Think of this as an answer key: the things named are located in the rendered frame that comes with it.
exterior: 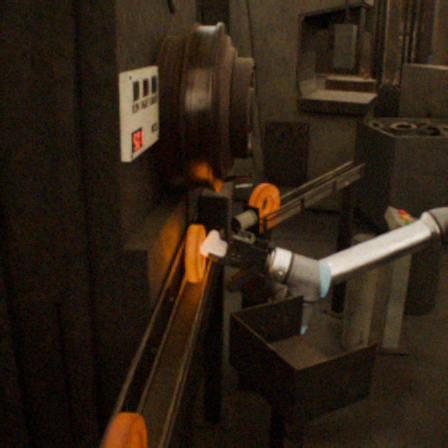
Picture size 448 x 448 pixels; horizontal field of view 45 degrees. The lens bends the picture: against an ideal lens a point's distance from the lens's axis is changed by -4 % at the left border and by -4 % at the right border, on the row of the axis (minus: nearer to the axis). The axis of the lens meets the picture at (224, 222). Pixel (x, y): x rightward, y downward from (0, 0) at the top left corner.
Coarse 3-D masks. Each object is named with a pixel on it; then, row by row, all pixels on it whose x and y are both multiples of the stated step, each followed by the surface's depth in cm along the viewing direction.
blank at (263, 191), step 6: (258, 186) 206; (264, 186) 205; (270, 186) 207; (258, 192) 203; (264, 192) 205; (270, 192) 207; (276, 192) 210; (252, 198) 203; (258, 198) 203; (264, 198) 206; (270, 198) 210; (276, 198) 211; (252, 204) 203; (258, 204) 203; (270, 204) 211; (276, 204) 212; (264, 210) 212; (270, 210) 211; (270, 216) 211
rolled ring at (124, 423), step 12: (120, 420) 84; (132, 420) 84; (108, 432) 81; (120, 432) 81; (132, 432) 83; (144, 432) 92; (108, 444) 79; (120, 444) 79; (132, 444) 91; (144, 444) 92
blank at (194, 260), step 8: (192, 224) 151; (192, 232) 147; (200, 232) 148; (192, 240) 145; (200, 240) 148; (192, 248) 144; (192, 256) 144; (200, 256) 155; (192, 264) 144; (200, 264) 152; (192, 272) 145; (200, 272) 150; (192, 280) 149; (200, 280) 150
